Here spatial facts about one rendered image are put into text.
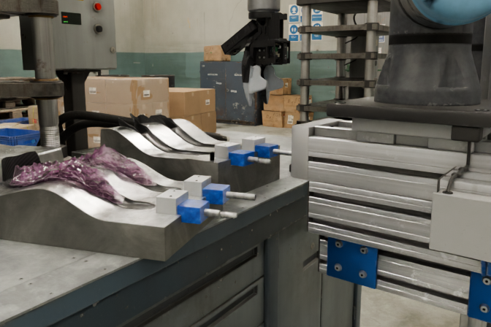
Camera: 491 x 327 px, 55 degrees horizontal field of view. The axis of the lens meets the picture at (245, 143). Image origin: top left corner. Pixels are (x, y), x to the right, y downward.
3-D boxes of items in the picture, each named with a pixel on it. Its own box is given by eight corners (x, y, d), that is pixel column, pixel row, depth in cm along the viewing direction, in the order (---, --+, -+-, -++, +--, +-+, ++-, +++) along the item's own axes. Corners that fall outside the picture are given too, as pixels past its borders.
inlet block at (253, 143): (299, 163, 110) (299, 140, 109) (288, 167, 106) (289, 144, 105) (253, 157, 117) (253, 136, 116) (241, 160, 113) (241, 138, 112)
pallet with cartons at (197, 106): (217, 142, 651) (216, 89, 638) (185, 152, 577) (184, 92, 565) (146, 136, 700) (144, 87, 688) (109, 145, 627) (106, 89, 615)
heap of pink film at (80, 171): (162, 182, 94) (161, 144, 93) (113, 208, 78) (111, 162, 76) (55, 173, 102) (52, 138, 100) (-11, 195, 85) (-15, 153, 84)
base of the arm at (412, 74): (489, 101, 73) (495, 35, 71) (467, 108, 61) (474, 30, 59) (393, 96, 82) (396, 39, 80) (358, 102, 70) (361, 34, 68)
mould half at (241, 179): (279, 179, 121) (280, 127, 118) (218, 204, 100) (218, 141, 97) (142, 157, 148) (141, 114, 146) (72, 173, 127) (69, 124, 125)
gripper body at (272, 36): (273, 66, 103) (274, 9, 101) (241, 66, 108) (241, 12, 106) (290, 66, 109) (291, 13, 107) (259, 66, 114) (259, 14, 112)
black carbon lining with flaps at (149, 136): (247, 154, 118) (247, 117, 116) (207, 165, 105) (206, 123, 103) (149, 141, 137) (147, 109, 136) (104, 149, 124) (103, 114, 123)
